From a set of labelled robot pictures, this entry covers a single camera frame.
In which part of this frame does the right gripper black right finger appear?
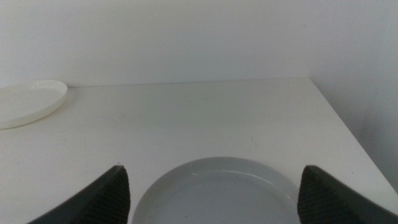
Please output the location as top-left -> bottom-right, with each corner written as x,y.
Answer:
297,165 -> 398,224

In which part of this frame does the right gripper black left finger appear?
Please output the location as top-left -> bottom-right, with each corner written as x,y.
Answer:
27,165 -> 131,224

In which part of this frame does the grey shallow bowl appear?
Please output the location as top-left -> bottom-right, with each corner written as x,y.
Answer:
131,156 -> 302,224

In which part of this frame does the white shallow bowl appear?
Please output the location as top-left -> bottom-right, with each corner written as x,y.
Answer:
0,79 -> 68,130

